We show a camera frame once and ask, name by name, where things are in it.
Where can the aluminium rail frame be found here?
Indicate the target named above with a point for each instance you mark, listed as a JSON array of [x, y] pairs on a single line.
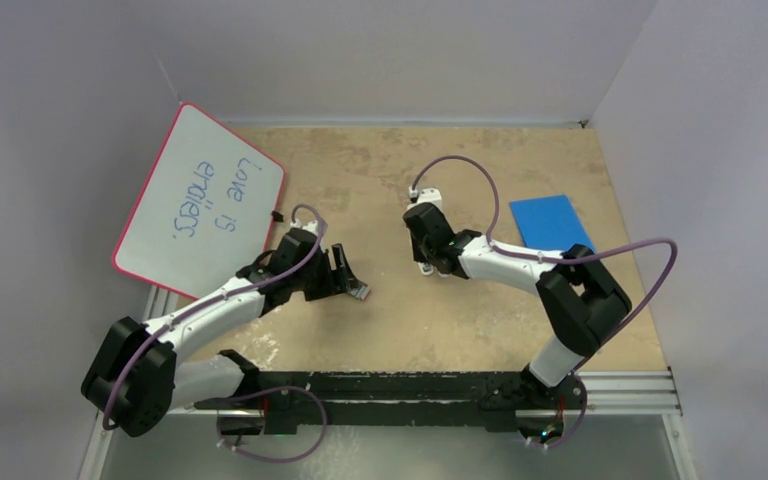
[[625, 394]]

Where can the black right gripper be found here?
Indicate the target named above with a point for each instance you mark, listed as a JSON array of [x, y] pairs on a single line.
[[419, 256]]

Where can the blue paper folder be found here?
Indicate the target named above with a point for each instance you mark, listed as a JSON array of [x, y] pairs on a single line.
[[549, 223]]

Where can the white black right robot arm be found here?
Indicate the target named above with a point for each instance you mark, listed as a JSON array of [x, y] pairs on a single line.
[[582, 301]]

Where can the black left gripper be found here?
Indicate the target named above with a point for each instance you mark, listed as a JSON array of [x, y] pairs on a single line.
[[335, 281]]

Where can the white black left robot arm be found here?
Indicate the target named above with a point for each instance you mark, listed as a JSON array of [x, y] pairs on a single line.
[[133, 376]]

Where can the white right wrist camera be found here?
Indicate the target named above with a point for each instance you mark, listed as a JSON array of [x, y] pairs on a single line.
[[425, 195]]

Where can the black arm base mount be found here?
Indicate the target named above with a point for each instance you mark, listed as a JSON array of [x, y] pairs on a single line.
[[497, 401]]

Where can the pink framed whiteboard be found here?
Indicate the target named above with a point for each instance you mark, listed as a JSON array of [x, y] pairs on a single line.
[[205, 209]]

